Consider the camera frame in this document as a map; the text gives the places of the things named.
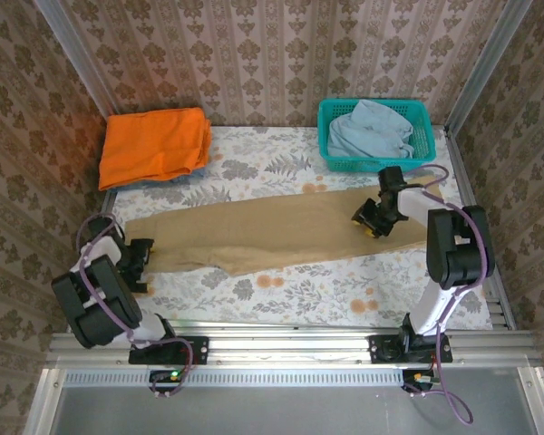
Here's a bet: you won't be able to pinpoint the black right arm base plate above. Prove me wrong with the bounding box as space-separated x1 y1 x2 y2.
369 333 453 364

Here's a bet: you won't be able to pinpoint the tan trousers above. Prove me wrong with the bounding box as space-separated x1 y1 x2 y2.
124 183 445 277

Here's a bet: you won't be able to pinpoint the aluminium lower frame bar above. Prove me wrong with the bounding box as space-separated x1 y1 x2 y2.
22 367 67 435
518 365 544 435

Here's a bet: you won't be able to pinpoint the aluminium side rail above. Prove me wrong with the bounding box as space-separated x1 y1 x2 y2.
442 129 517 331
97 189 115 227

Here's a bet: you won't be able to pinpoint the black connector box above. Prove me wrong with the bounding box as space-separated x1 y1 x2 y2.
401 369 436 393
149 369 187 393

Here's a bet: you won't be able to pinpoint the orange trousers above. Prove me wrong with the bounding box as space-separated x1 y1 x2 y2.
98 107 212 191

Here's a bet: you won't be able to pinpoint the aluminium frame rail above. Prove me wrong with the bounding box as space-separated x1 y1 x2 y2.
44 324 540 368

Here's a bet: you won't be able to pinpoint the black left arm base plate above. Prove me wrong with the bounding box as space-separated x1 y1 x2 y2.
128 335 209 366

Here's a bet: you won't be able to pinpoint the right black connector box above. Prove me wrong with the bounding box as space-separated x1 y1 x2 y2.
401 369 436 393

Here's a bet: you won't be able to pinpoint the grey slotted cable duct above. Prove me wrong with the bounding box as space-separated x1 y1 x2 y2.
63 369 404 389

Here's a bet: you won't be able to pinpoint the left black connector box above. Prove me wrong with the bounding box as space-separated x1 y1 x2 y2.
149 369 187 393

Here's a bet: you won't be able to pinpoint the floral tablecloth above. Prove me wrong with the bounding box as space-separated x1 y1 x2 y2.
88 125 495 331

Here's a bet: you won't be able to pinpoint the aluminium corner post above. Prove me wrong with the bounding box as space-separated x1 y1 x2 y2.
31 0 121 131
443 0 527 135

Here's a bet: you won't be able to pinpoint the light blue trousers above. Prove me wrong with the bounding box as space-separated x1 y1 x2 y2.
326 100 416 160

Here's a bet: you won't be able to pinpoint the teal plastic basket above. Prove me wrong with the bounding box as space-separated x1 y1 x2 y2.
317 98 437 176

